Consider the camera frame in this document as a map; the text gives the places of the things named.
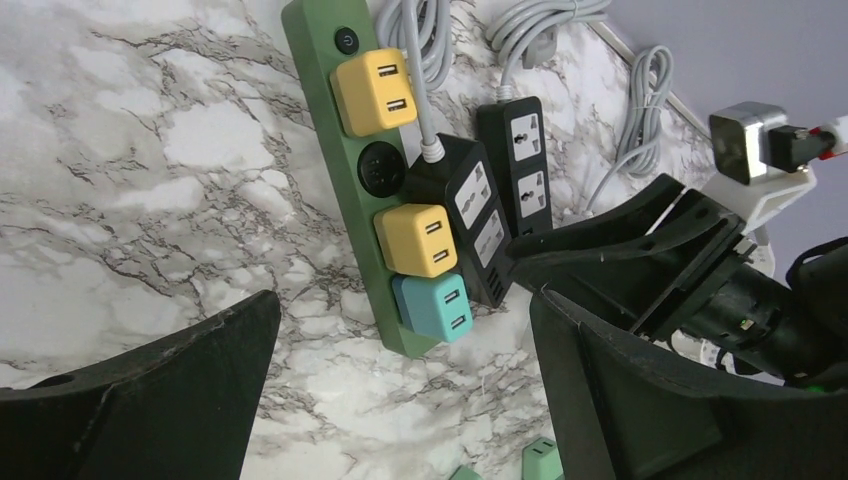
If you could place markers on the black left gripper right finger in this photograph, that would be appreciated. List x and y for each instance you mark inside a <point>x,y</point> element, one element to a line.
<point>624,408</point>

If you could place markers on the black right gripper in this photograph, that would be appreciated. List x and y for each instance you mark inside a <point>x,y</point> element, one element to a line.
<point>672,259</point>

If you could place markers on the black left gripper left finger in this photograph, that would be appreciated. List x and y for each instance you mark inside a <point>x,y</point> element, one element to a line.
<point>181,407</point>

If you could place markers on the green USB charger plug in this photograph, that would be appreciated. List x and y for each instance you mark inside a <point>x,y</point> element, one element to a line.
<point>541,460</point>

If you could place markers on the black power strip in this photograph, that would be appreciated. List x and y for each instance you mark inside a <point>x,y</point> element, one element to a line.
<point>513,136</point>
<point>463,183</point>

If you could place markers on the teal blue charger plug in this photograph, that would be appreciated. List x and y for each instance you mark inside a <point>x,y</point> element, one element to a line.
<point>436,307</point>

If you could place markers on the yellow charger plug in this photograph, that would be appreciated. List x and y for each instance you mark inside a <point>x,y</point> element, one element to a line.
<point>373,93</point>
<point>416,240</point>

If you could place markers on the green power strip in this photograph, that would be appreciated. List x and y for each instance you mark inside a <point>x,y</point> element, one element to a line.
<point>322,35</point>

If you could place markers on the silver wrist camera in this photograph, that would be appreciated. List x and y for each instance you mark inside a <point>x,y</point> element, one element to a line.
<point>752,141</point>

